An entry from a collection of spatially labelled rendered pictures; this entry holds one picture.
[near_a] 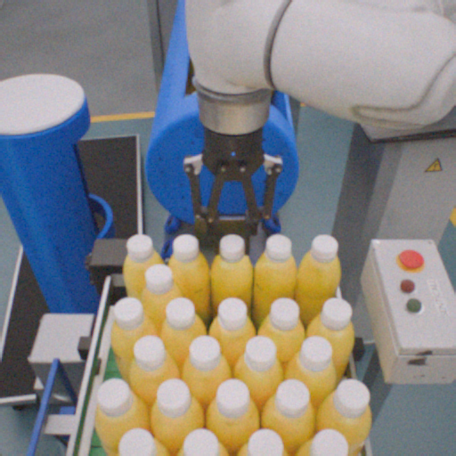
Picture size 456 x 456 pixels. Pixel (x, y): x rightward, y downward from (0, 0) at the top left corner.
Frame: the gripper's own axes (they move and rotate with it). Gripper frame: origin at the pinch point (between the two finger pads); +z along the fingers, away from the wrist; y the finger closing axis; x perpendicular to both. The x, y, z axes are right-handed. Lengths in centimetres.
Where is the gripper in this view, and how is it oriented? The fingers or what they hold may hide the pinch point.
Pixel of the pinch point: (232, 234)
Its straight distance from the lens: 75.6
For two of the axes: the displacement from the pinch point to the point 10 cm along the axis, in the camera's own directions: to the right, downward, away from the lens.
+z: 0.0, 7.1, 7.1
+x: -0.1, 7.1, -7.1
